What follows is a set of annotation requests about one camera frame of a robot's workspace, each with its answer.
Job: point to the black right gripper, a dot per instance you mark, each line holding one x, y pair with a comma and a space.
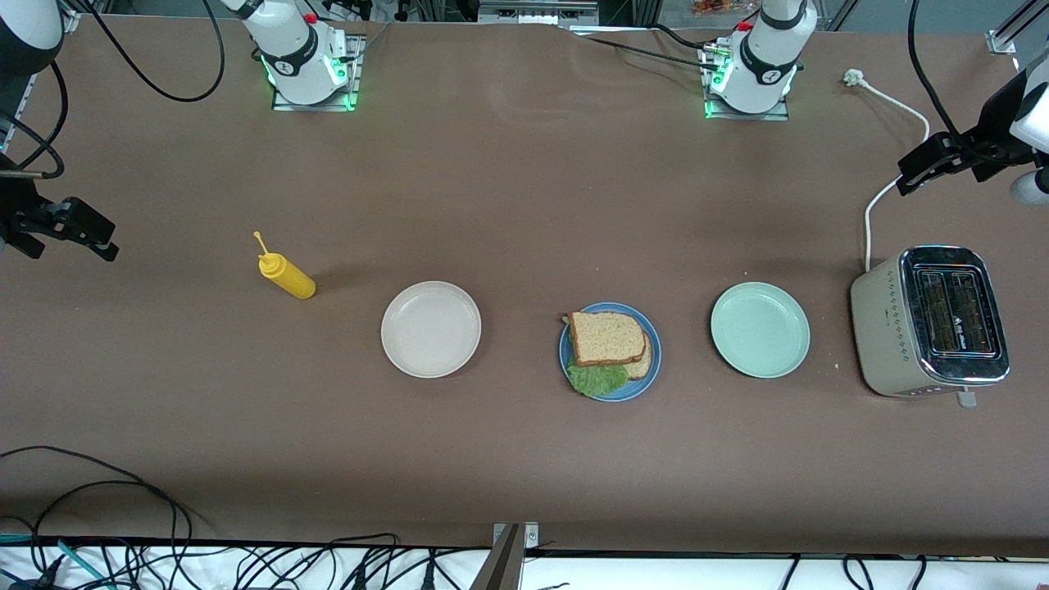
16, 203

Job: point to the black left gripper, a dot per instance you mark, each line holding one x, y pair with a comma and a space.
987, 144

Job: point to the yellow mustard squeeze bottle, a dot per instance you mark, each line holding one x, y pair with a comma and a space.
295, 283

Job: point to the brown bread slice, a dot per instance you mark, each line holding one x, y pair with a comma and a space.
606, 338
643, 365

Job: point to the green lettuce leaf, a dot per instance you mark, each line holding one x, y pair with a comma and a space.
598, 381

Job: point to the green plate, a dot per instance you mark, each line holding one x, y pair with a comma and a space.
760, 329

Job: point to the beige plate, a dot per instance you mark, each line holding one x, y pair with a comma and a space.
430, 328

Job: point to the blue plate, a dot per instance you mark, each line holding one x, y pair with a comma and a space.
565, 348

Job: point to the beige chrome toaster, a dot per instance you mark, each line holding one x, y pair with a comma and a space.
889, 328

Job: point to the colourful snack packet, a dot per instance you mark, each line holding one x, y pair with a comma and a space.
717, 6

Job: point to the grey metal box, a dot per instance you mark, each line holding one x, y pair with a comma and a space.
537, 12

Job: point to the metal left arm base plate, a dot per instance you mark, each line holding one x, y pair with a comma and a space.
750, 116

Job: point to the metal table edge bracket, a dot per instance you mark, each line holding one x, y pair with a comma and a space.
512, 541

